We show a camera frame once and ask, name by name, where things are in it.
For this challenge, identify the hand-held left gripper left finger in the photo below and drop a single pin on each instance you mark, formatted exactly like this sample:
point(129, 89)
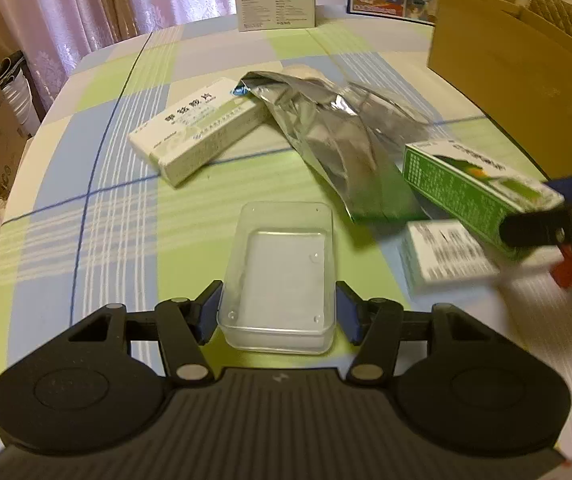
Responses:
point(206, 312)

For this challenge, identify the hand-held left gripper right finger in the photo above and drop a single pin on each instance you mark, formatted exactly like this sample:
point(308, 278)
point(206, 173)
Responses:
point(350, 316)

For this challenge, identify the clear rectangular plastic container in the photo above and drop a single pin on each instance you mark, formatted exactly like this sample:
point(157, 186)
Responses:
point(278, 280)

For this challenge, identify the green carton box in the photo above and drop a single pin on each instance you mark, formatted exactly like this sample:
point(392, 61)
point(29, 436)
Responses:
point(461, 185)

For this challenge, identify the brown cardboard box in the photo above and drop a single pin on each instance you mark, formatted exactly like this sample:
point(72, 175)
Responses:
point(516, 85)

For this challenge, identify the silver foil bag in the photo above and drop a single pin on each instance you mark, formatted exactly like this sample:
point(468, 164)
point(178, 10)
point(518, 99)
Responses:
point(336, 135)

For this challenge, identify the small white printed box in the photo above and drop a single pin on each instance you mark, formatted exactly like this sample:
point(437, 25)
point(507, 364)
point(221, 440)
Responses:
point(441, 255)

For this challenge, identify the checked tablecloth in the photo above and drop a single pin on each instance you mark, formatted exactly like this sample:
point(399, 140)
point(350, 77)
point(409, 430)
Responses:
point(115, 200)

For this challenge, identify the white and green medicine box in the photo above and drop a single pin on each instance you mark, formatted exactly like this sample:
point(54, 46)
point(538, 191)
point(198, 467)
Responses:
point(200, 130)

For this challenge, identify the beige plastic spoon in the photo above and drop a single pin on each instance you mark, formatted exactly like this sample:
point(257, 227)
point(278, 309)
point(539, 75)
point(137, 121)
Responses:
point(306, 71)

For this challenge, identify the white bags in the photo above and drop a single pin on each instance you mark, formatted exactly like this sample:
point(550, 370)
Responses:
point(18, 95)

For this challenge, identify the pink curtain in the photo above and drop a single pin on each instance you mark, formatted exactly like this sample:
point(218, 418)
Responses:
point(90, 5)

